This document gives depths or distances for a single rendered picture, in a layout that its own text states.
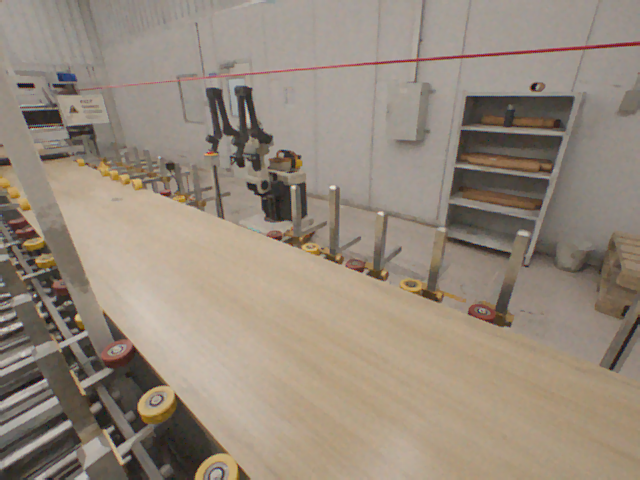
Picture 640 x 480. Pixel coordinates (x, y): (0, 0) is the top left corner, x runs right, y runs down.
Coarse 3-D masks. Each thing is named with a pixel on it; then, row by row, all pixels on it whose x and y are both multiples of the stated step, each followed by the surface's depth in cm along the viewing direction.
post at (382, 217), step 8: (384, 216) 125; (376, 224) 129; (384, 224) 127; (376, 232) 130; (384, 232) 129; (376, 240) 131; (384, 240) 131; (376, 248) 133; (384, 248) 133; (376, 256) 134; (384, 256) 136; (376, 264) 136
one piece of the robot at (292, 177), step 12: (276, 156) 345; (288, 180) 316; (300, 180) 325; (288, 192) 322; (300, 192) 330; (264, 204) 346; (276, 204) 337; (288, 204) 329; (276, 216) 343; (288, 216) 336
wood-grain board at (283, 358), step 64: (64, 192) 237; (128, 192) 233; (128, 256) 139; (192, 256) 138; (256, 256) 137; (128, 320) 99; (192, 320) 99; (256, 320) 98; (320, 320) 98; (384, 320) 97; (448, 320) 97; (192, 384) 77; (256, 384) 76; (320, 384) 76; (384, 384) 76; (448, 384) 75; (512, 384) 75; (576, 384) 74; (256, 448) 62; (320, 448) 62; (384, 448) 62; (448, 448) 62; (512, 448) 61; (576, 448) 61
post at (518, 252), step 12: (516, 240) 96; (528, 240) 96; (516, 252) 97; (516, 264) 98; (504, 276) 102; (516, 276) 100; (504, 288) 103; (504, 300) 105; (504, 312) 106; (492, 324) 110
